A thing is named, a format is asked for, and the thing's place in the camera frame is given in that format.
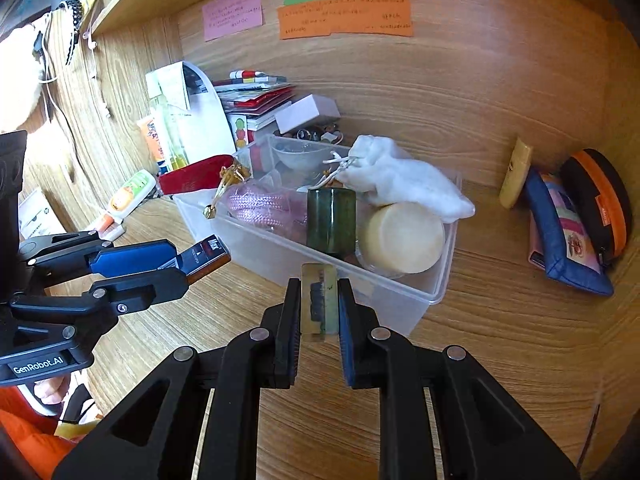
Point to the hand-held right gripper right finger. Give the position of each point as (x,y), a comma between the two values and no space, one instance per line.
(346,335)

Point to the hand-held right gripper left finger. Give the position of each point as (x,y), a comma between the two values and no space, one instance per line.
(295,332)

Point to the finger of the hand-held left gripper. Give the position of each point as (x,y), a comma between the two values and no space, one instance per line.
(135,257)
(150,287)

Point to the small dark blue box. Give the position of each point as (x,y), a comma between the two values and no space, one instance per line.
(205,257)

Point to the clear plastic bin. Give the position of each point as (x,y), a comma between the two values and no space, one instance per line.
(260,255)

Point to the red velvet pouch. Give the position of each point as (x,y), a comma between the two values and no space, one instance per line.
(192,177)

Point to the dark green glass jar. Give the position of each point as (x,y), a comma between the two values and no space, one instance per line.
(330,222)

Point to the person's left forearm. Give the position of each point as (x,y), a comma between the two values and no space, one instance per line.
(25,440)

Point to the wooden desktop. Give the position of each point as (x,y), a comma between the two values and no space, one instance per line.
(500,360)

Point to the person's left hand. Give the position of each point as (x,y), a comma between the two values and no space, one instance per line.
(50,391)

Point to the small orange white tube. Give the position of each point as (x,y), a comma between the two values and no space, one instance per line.
(110,227)

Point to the green white cream tube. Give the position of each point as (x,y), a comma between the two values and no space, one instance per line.
(132,194)

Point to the white printed paper bag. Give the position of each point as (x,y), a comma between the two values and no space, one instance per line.
(42,215)

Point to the yellow soap block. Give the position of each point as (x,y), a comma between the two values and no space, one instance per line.
(402,237)

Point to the orange sunscreen tube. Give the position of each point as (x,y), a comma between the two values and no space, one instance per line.
(151,142)

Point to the yellow liquid bottle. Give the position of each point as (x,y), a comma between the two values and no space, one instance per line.
(172,140)

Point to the white paper sheets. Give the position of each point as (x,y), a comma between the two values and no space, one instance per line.
(207,120)

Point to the fruit sticker sheet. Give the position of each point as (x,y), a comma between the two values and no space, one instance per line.
(239,132)

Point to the white bowl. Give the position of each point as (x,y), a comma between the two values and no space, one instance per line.
(297,157)

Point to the handwritten white paper sheet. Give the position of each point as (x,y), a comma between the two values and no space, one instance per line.
(167,85)

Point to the pile of small trinkets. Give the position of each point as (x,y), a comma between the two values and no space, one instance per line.
(315,134)

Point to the stack of booklets and cards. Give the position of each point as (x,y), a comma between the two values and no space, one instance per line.
(255,97)

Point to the white cardboard box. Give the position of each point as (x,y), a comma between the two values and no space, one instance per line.
(305,112)

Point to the yellow cream bottle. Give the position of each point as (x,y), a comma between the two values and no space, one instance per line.
(515,175)

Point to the blue fabric pouch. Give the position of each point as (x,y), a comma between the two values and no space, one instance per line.
(565,245)

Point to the black dotted hair band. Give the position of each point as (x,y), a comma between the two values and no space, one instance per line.
(75,20)

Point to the pink paper note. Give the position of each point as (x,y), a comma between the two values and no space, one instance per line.
(232,12)

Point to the black orange zip case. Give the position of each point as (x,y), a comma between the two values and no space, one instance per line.
(607,200)

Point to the orange paper note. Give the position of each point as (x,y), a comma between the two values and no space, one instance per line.
(345,19)

